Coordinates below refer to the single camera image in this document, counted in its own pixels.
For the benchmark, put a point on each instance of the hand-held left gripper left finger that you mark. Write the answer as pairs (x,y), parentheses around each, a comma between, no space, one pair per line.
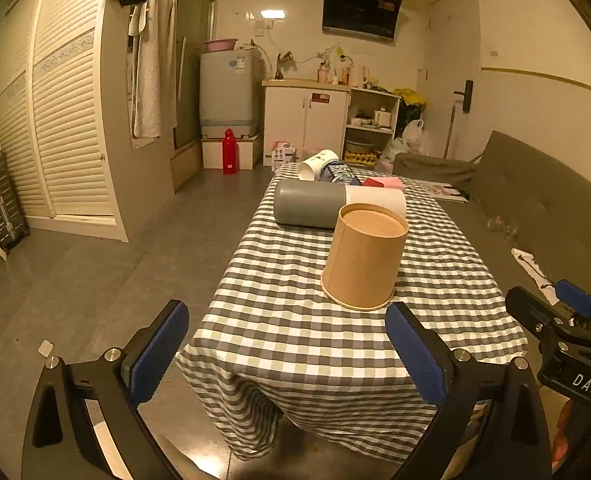
(154,357)

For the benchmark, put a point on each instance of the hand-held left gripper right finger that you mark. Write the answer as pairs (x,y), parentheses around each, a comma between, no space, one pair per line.
(418,357)

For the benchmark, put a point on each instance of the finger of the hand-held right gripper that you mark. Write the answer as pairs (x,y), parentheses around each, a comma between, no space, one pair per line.
(533,310)
(578,297)

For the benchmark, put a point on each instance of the brown paper cup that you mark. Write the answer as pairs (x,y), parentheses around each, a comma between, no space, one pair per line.
(365,260)

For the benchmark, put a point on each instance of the white paper cup green print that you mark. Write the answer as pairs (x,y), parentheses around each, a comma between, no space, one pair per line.
(314,165)

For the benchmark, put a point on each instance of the person's right hand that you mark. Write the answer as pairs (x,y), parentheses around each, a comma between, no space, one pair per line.
(561,440)

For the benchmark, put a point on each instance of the white cloth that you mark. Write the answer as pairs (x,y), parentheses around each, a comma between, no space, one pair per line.
(530,265)

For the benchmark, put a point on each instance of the clear glass items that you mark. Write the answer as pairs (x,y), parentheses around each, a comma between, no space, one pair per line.
(503,227)

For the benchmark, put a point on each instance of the paper scrap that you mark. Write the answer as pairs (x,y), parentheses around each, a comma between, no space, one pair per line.
(46,348)

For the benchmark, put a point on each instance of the grey sofa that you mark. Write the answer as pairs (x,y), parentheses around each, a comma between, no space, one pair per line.
(520,185)

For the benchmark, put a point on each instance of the checkered tablecloth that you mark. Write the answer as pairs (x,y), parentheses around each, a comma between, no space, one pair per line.
(285,340)

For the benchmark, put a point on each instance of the magazine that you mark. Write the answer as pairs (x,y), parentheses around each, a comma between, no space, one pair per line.
(443,191)

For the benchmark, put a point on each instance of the pink and red box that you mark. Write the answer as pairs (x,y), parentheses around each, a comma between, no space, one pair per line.
(388,182)

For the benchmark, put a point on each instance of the grey and white cylinder container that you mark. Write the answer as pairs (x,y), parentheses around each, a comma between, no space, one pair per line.
(305,202)

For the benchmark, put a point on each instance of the mop stick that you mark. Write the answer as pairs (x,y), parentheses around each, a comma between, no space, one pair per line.
(450,130)

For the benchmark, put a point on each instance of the white plastic bag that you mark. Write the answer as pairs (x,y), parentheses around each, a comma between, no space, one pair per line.
(416,140)
(391,152)

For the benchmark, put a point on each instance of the egg carton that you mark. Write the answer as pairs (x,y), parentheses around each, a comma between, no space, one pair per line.
(360,158)

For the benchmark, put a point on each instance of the dark ribbed suitcase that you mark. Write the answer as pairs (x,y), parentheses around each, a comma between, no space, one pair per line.
(2,200)

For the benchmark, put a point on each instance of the red bottle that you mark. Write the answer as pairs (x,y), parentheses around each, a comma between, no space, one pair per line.
(230,152)

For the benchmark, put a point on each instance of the metal pot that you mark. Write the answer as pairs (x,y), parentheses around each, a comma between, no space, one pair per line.
(360,145)

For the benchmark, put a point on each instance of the white dotted package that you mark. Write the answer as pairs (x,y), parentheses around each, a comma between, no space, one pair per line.
(283,155)

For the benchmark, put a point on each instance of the white open shelf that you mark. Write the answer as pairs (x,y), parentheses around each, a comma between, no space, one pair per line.
(396,110)

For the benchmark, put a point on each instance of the white louvered wardrobe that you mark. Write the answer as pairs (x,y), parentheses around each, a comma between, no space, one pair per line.
(70,125)

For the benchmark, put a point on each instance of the white kitchen cabinet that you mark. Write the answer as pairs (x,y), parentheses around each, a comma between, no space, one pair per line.
(300,120)

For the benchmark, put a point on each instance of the grey washing machine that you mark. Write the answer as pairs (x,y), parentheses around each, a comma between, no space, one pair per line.
(230,90)

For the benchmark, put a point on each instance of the white door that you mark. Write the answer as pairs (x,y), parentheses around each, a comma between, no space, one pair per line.
(448,40)

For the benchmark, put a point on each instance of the white kettle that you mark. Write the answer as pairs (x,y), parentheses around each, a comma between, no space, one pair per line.
(359,76)

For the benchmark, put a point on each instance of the orange bottle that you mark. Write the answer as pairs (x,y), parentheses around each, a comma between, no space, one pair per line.
(346,76)

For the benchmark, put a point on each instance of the white hanging towel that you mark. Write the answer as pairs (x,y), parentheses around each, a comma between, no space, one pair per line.
(153,60)

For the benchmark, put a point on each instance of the pink bottle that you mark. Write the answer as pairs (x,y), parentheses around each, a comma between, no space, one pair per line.
(322,72)

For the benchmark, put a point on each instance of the pink basin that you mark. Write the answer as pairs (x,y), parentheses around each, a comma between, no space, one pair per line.
(220,45)

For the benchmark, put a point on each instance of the metal faucet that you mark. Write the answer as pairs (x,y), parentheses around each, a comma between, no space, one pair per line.
(284,62)

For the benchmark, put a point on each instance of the black range hood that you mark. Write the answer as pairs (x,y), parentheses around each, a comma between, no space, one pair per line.
(360,7)

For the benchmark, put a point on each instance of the wall outlet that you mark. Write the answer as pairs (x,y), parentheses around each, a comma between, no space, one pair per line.
(264,28)

